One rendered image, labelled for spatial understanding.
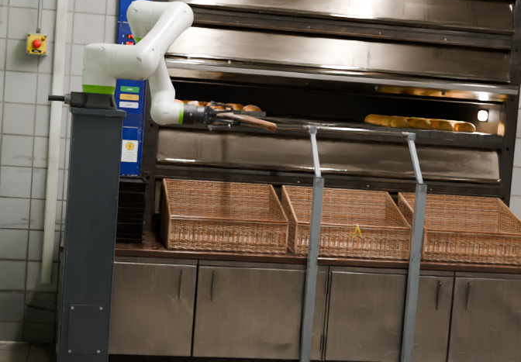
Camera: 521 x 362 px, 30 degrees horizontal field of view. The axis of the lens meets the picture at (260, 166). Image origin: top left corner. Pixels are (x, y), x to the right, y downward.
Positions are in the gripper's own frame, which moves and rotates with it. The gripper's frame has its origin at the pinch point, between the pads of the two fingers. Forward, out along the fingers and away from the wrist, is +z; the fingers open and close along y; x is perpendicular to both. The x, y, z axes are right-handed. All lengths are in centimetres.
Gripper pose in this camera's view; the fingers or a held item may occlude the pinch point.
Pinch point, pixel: (241, 118)
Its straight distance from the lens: 431.0
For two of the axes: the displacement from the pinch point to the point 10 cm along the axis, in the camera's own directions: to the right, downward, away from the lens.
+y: -0.8, 9.9, 0.8
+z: 9.8, 0.6, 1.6
